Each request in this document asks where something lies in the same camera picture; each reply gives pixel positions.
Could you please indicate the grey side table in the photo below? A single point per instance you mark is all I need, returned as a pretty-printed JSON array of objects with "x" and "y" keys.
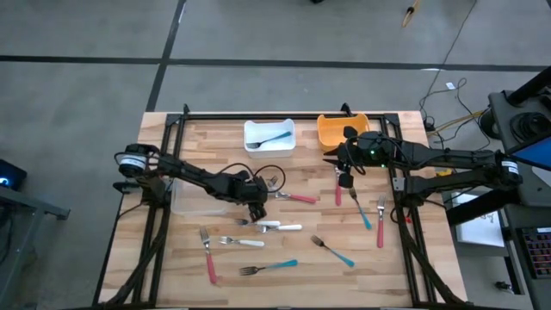
[{"x": 26, "y": 206}]

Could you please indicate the small red tag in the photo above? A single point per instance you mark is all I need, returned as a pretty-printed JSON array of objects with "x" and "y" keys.
[{"x": 407, "y": 220}]

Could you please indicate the yellow connector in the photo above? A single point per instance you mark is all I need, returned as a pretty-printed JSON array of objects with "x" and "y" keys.
[{"x": 444, "y": 172}]

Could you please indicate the grey equipment cart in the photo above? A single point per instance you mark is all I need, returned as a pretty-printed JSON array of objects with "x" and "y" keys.
[{"x": 499, "y": 107}]

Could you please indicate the black cart pole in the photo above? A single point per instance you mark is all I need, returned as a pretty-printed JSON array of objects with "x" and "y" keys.
[{"x": 529, "y": 86}]

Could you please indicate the clear plastic bin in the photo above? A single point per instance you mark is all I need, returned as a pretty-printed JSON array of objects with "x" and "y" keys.
[{"x": 193, "y": 202}]

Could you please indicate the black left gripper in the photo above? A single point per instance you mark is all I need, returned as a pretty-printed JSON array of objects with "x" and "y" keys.
[{"x": 247, "y": 189}]

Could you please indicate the white tablet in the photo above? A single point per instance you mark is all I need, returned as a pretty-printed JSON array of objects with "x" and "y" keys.
[{"x": 478, "y": 228}]

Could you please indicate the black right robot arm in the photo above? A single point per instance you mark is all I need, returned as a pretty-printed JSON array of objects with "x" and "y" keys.
[{"x": 430, "y": 155}]

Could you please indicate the black keyboard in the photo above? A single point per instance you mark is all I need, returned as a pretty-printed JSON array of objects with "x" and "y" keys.
[{"x": 538, "y": 254}]

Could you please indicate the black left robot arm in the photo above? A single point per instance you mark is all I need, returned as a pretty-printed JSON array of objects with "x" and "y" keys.
[{"x": 189, "y": 172}]

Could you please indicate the blue screen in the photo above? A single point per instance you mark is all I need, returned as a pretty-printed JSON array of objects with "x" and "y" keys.
[{"x": 538, "y": 155}]

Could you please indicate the white plastic bin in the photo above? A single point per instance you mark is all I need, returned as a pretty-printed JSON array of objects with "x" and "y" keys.
[{"x": 280, "y": 151}]

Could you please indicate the orange plastic bin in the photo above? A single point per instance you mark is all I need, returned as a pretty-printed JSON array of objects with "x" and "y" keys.
[{"x": 329, "y": 133}]

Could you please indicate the white paper tag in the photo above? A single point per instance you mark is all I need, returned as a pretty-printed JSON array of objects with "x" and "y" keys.
[{"x": 450, "y": 85}]

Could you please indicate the silver metal bracket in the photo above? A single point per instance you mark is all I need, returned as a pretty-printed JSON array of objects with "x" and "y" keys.
[{"x": 398, "y": 184}]

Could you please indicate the black box with blue light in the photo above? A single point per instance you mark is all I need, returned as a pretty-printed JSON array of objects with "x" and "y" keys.
[{"x": 13, "y": 176}]

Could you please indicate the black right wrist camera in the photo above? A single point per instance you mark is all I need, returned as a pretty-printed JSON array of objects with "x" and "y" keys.
[{"x": 346, "y": 181}]

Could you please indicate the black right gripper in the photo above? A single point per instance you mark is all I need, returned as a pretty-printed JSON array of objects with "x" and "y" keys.
[{"x": 353, "y": 155}]

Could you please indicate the black floor plug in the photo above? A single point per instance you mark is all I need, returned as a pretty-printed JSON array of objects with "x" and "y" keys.
[{"x": 504, "y": 287}]

